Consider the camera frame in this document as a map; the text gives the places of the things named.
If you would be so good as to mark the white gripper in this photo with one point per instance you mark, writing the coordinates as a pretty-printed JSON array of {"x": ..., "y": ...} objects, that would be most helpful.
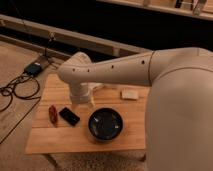
[{"x": 80, "y": 93}]

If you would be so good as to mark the black ceramic bowl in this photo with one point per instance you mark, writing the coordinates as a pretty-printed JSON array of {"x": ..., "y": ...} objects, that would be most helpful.
[{"x": 105, "y": 124}]

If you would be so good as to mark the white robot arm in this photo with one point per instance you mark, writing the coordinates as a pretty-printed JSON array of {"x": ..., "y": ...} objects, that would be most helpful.
[{"x": 179, "y": 107}]

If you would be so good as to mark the black smartphone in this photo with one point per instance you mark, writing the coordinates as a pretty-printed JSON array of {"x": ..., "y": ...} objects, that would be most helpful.
[{"x": 69, "y": 116}]

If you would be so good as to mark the white plastic bottle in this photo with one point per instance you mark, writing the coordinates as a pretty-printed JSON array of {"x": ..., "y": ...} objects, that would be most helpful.
[{"x": 95, "y": 86}]

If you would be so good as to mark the red snack packet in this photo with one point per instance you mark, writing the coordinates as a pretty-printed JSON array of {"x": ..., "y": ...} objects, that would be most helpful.
[{"x": 53, "y": 115}]

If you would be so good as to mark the wooden folding table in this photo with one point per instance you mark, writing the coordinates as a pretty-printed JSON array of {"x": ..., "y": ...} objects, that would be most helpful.
[{"x": 45, "y": 138}]

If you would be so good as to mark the small beige sponge block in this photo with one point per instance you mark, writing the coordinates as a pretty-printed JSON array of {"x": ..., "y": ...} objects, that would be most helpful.
[{"x": 129, "y": 94}]

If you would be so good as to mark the black power adapter box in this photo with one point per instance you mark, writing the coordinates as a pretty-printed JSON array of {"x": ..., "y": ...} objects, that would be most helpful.
[{"x": 33, "y": 69}]

